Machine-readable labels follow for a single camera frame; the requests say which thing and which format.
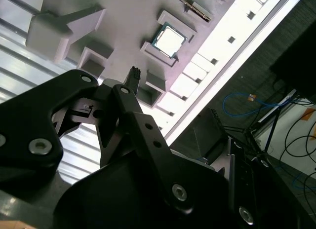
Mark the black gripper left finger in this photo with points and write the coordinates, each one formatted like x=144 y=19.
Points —
x=24 y=120

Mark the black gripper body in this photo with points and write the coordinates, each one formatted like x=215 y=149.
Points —
x=111 y=202

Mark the silver CPU chip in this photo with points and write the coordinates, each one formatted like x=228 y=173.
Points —
x=170 y=40

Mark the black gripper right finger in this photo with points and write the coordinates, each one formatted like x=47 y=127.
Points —
x=238 y=169

